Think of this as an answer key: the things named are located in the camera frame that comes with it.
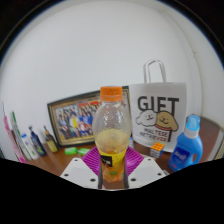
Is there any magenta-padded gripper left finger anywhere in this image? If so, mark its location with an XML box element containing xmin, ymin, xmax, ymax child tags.
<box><xmin>59</xmin><ymin>146</ymin><xmax>103</xmax><ymax>190</ymax></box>

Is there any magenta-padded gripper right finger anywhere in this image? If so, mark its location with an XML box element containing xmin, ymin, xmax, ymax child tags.
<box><xmin>122</xmin><ymin>146</ymin><xmax>168</xmax><ymax>190</ymax></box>

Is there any orange juice bottle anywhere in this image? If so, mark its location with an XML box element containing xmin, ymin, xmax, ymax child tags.
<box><xmin>92</xmin><ymin>85</ymin><xmax>132</xmax><ymax>183</ymax></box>

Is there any green soap bar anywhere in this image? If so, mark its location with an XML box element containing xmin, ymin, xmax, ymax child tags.
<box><xmin>64</xmin><ymin>146</ymin><xmax>79</xmax><ymax>156</ymax></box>
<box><xmin>77</xmin><ymin>147</ymin><xmax>92</xmax><ymax>157</ymax></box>

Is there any yellow pump bottle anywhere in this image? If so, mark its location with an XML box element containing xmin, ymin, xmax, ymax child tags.
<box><xmin>42</xmin><ymin>125</ymin><xmax>60</xmax><ymax>154</ymax></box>

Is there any blue detergent bottle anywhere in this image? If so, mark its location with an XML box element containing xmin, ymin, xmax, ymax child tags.
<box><xmin>167</xmin><ymin>114</ymin><xmax>204</xmax><ymax>173</ymax></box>

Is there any dark blue pump bottle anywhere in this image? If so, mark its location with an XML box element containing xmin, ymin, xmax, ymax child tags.
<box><xmin>28</xmin><ymin>125</ymin><xmax>48</xmax><ymax>158</ymax></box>

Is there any framed group photo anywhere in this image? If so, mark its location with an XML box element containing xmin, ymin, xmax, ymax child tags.
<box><xmin>46</xmin><ymin>85</ymin><xmax>132</xmax><ymax>148</ymax></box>

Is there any white shampoo bottle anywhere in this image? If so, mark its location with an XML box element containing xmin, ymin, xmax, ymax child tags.
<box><xmin>20</xmin><ymin>133</ymin><xmax>40</xmax><ymax>160</ymax></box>

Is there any white paper gift bag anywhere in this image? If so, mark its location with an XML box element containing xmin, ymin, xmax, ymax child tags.
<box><xmin>128</xmin><ymin>59</ymin><xmax>188</xmax><ymax>154</ymax></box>

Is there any white shuttlecock tube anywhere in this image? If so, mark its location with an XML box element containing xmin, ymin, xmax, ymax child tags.
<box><xmin>10</xmin><ymin>110</ymin><xmax>33</xmax><ymax>161</ymax></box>

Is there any dark wooden side table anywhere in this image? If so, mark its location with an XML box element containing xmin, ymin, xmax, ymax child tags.
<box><xmin>199</xmin><ymin>115</ymin><xmax>224</xmax><ymax>161</ymax></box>

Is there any pink shuttlecock tube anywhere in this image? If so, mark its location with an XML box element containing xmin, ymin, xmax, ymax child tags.
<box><xmin>2</xmin><ymin>103</ymin><xmax>27</xmax><ymax>164</ymax></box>

